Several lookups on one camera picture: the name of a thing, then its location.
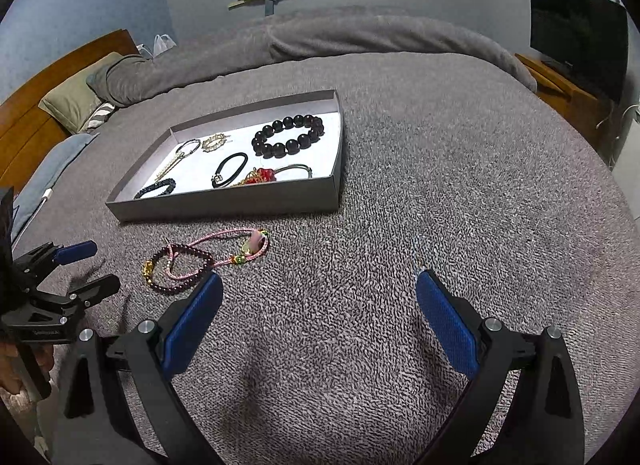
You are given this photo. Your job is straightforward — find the small dark bead bracelet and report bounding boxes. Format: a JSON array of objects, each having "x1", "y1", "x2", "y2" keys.
[{"x1": 132, "y1": 178, "x2": 178, "y2": 200}]

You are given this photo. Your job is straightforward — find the black hair tie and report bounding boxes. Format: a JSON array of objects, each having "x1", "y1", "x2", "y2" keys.
[{"x1": 210, "y1": 151, "x2": 250, "y2": 190}]

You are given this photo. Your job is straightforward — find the thin silver bangle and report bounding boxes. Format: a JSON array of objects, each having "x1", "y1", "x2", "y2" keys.
[{"x1": 175, "y1": 138, "x2": 202, "y2": 159}]

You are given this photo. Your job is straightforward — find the red bead bracelet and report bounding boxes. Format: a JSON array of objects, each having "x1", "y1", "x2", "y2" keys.
[{"x1": 246, "y1": 166, "x2": 279, "y2": 186}]

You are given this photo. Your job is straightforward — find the large black bead bracelet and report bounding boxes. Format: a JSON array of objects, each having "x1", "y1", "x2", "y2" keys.
[{"x1": 250, "y1": 114, "x2": 327, "y2": 160}]

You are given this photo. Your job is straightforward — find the silver wire bangle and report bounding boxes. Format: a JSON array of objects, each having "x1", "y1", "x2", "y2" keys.
[{"x1": 272, "y1": 164, "x2": 314, "y2": 181}]

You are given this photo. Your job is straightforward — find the person's left hand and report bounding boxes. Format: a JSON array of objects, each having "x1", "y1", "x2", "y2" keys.
[{"x1": 0, "y1": 341, "x2": 54, "y2": 395}]

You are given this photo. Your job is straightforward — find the light blue blanket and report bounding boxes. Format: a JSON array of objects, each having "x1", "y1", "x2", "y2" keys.
[{"x1": 11, "y1": 134, "x2": 98, "y2": 246}]

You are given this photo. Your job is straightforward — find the wooden headboard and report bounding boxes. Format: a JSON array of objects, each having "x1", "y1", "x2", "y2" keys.
[{"x1": 0, "y1": 28, "x2": 141, "y2": 194}]

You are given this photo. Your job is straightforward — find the striped pillow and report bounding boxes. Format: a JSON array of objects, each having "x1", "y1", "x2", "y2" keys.
[{"x1": 80, "y1": 102, "x2": 116, "y2": 133}]

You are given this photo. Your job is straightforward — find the olive green pillow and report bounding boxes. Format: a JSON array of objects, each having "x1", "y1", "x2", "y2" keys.
[{"x1": 38, "y1": 52, "x2": 122, "y2": 134}]

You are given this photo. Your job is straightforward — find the grey bed cover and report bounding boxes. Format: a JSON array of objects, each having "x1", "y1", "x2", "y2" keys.
[{"x1": 20, "y1": 54, "x2": 639, "y2": 464}]

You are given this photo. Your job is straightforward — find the white plastic bag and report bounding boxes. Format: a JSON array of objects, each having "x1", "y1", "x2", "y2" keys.
[{"x1": 152, "y1": 34, "x2": 177, "y2": 57}]

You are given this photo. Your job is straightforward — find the white air purifier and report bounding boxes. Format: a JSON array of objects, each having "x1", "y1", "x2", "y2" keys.
[{"x1": 612, "y1": 144, "x2": 640, "y2": 220}]

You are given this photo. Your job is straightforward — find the grey shallow tray box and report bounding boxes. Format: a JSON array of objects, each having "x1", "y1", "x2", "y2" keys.
[{"x1": 106, "y1": 89, "x2": 344, "y2": 222}]

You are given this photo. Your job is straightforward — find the wooden tv stand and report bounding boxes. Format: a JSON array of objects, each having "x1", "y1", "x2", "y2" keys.
[{"x1": 515, "y1": 54, "x2": 614, "y2": 150}]

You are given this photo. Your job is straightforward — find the grey duvet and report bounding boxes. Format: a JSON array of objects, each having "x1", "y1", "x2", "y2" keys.
[{"x1": 87, "y1": 6, "x2": 537, "y2": 108}]

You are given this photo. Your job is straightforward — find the black tv monitor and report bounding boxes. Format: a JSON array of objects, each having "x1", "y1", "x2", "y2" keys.
[{"x1": 530, "y1": 0, "x2": 628, "y2": 102}]

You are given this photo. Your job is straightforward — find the dark garnet bead bracelet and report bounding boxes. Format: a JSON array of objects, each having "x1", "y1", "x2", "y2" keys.
[{"x1": 143, "y1": 245, "x2": 216, "y2": 296}]

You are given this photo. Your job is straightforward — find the pink cord necklace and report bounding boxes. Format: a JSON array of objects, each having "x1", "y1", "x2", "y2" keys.
[{"x1": 164, "y1": 228, "x2": 271, "y2": 282}]

